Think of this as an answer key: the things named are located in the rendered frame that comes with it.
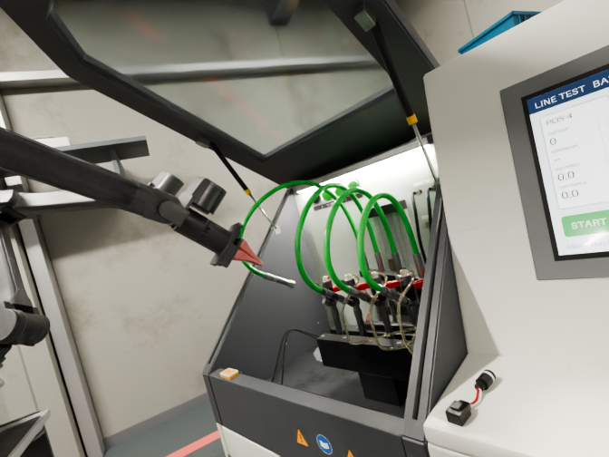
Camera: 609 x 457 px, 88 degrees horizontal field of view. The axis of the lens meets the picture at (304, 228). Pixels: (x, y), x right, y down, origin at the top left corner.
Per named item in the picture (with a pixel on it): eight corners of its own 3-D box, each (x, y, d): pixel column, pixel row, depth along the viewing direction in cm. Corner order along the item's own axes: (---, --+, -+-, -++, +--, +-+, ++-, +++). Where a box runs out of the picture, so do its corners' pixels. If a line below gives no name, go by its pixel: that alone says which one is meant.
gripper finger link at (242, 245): (271, 255, 72) (236, 233, 68) (257, 284, 69) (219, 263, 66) (260, 256, 78) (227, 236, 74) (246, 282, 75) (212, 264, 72)
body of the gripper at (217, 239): (246, 226, 70) (217, 208, 67) (224, 267, 66) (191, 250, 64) (237, 228, 75) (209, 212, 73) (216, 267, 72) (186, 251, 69)
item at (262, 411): (222, 426, 93) (207, 374, 93) (235, 417, 96) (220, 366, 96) (426, 533, 50) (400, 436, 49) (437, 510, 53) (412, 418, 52)
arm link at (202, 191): (139, 205, 64) (155, 213, 58) (171, 158, 66) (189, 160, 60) (188, 232, 72) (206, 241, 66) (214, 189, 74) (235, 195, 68)
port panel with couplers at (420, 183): (429, 277, 94) (401, 175, 93) (433, 273, 97) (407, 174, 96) (476, 274, 85) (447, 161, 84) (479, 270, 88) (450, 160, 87)
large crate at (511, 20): (547, 34, 246) (541, 11, 245) (518, 35, 232) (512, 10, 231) (489, 68, 290) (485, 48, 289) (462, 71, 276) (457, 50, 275)
